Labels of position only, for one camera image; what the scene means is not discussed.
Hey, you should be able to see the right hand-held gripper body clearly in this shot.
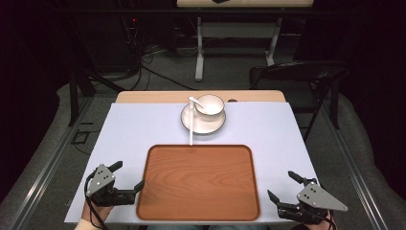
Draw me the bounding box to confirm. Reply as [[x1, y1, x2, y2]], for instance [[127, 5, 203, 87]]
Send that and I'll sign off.
[[277, 181, 350, 225]]

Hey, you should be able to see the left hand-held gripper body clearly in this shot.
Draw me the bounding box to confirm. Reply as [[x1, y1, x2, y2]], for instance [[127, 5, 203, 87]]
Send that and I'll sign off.
[[85, 163, 137, 207]]

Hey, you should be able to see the brown wooden tray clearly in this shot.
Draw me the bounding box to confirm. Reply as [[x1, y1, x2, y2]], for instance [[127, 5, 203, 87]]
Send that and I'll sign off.
[[135, 144, 261, 222]]

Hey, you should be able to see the white long-handled spoon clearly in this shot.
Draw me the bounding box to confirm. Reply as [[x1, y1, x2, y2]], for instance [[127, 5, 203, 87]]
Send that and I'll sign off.
[[187, 96, 205, 147]]

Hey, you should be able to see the white saucer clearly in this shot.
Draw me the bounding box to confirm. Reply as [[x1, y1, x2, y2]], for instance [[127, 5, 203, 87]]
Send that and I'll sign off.
[[180, 103, 227, 135]]

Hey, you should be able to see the white cup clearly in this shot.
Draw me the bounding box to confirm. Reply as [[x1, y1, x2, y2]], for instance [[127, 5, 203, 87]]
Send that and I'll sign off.
[[193, 93, 226, 123]]

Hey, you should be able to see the person's right hand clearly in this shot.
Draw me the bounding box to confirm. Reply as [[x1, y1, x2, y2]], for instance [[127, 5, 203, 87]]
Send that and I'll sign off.
[[303, 211, 338, 230]]

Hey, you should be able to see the person's left hand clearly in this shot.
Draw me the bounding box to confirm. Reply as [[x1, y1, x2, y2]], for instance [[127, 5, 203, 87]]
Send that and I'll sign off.
[[80, 200, 115, 225]]

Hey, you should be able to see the white table sheet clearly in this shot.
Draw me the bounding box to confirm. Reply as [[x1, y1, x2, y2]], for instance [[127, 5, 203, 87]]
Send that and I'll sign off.
[[64, 102, 321, 225]]

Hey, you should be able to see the black metal stand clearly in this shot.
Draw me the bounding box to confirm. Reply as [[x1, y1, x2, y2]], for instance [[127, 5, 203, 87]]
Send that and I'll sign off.
[[67, 67, 126, 127]]

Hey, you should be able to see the black folding chair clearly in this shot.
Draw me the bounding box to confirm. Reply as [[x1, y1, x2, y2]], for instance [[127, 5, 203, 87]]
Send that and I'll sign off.
[[248, 59, 351, 142]]

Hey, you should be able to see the black equipment with red light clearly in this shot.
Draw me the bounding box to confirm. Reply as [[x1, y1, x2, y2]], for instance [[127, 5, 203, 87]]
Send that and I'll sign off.
[[120, 14, 142, 66]]

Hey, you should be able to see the white metal-framed desk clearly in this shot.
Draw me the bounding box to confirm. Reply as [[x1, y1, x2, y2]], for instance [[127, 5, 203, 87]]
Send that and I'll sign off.
[[176, 0, 316, 82]]

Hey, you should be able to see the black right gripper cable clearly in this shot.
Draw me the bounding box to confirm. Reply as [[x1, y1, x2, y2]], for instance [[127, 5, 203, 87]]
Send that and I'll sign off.
[[325, 210, 339, 230]]

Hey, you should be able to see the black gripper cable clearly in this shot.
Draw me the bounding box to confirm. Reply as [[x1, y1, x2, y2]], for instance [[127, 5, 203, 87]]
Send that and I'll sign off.
[[83, 171, 110, 230], [325, 210, 339, 230]]

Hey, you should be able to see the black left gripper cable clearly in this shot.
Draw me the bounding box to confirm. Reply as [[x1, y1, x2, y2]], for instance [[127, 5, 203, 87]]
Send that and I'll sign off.
[[83, 171, 110, 230]]

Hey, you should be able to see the grey metal floor rail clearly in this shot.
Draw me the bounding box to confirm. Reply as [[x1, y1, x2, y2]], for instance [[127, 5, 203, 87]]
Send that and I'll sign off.
[[320, 104, 390, 230], [9, 95, 94, 230]]

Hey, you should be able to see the bundle of floor cables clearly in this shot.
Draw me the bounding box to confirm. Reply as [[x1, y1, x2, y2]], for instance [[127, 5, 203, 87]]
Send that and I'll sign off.
[[126, 18, 199, 92]]

